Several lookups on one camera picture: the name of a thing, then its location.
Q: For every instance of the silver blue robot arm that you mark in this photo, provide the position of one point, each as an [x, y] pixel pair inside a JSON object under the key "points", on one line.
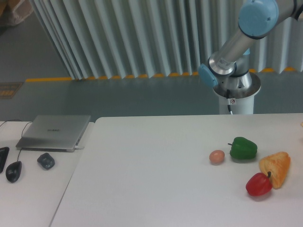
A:
{"points": [[256, 19]]}

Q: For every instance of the green bell pepper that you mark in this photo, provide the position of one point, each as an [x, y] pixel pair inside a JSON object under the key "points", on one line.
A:
{"points": [[243, 149]]}

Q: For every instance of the red bell pepper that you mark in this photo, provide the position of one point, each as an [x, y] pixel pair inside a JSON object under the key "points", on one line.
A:
{"points": [[259, 184]]}

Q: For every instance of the brown egg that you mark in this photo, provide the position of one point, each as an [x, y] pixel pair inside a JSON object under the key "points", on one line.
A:
{"points": [[217, 156]]}

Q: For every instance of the white folding partition screen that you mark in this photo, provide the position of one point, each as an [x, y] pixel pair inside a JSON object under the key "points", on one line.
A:
{"points": [[139, 38]]}

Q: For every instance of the silver closed laptop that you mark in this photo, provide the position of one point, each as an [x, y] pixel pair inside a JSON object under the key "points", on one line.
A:
{"points": [[54, 133]]}

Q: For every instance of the dark grey small device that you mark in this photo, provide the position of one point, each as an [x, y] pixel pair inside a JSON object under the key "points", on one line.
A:
{"points": [[46, 161]]}

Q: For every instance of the orange triangular bread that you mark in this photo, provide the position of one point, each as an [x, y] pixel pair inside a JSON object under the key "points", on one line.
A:
{"points": [[278, 164]]}

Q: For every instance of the black computer mouse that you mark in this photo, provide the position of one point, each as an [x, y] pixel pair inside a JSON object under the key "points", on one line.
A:
{"points": [[13, 171]]}

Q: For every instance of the black keyboard edge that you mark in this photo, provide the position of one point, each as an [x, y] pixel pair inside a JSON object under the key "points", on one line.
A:
{"points": [[3, 157]]}

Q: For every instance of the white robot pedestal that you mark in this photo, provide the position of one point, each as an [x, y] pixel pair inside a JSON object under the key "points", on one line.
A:
{"points": [[236, 94]]}

